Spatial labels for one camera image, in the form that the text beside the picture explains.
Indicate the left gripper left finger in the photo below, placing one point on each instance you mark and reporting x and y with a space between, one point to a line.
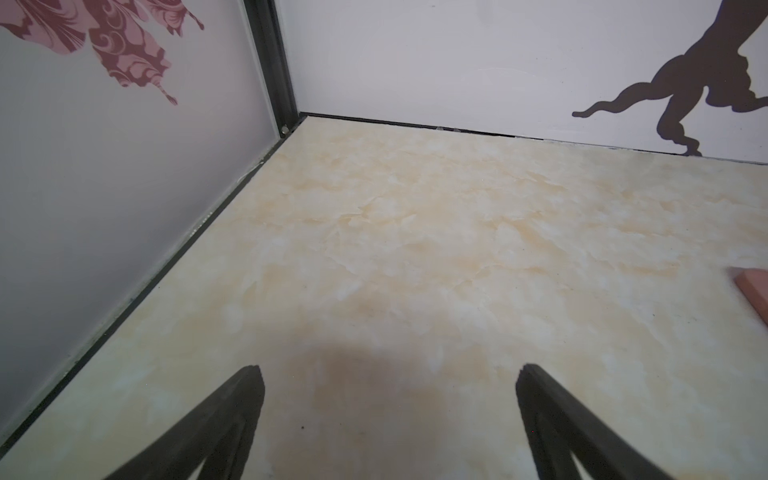
213 441

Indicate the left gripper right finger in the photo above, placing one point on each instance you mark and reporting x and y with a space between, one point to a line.
563 433

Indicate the pink phone case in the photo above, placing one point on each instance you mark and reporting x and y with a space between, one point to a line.
753 284

